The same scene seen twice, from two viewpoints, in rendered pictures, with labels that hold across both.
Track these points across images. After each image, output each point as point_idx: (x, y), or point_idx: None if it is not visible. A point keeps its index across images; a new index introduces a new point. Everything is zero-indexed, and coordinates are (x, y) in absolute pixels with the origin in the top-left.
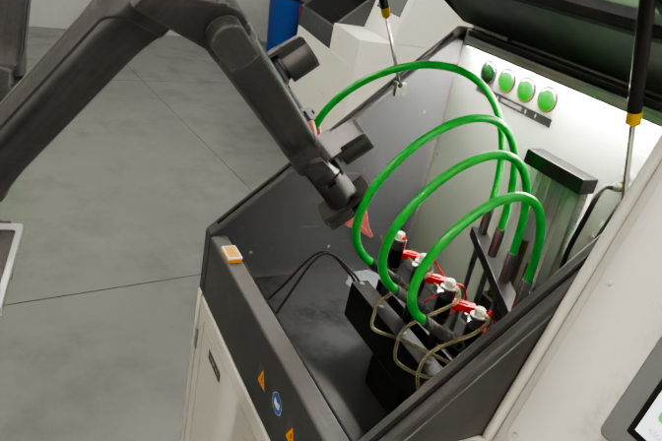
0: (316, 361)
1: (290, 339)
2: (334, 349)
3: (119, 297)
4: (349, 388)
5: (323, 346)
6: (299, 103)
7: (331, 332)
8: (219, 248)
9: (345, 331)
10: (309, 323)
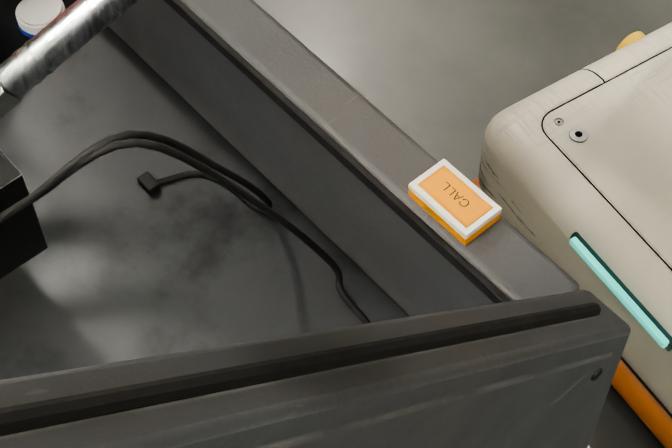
0: (112, 208)
1: None
2: (72, 269)
3: None
4: (15, 161)
5: (105, 267)
6: None
7: (93, 337)
8: (514, 231)
9: (51, 361)
10: (167, 345)
